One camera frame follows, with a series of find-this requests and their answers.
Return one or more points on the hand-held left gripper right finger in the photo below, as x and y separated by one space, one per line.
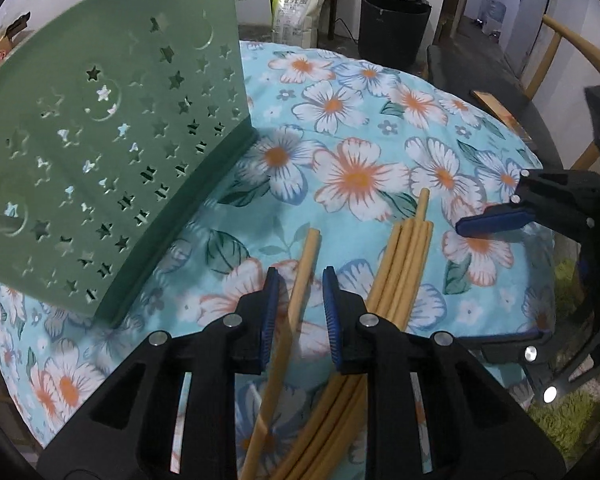
330 320

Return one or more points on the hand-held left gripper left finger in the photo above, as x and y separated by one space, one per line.
269 320

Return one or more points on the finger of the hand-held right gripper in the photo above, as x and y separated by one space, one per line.
505 345
495 222

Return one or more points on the single bamboo chopstick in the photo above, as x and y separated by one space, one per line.
302 280

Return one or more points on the pile of bamboo chopsticks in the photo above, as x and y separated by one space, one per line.
405 260

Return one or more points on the green perforated utensil holder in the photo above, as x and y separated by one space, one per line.
105 150

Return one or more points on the green shaggy rug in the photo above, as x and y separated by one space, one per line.
570 410

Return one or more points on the flat brown box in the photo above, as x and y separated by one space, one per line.
500 112

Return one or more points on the floral blue blanket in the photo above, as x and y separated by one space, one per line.
360 125

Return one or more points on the wooden chair curved backrest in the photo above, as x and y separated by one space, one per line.
580 50

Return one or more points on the black round bin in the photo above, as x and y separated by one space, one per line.
394 30

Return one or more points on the yellow green rice bag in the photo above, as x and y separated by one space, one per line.
297 10

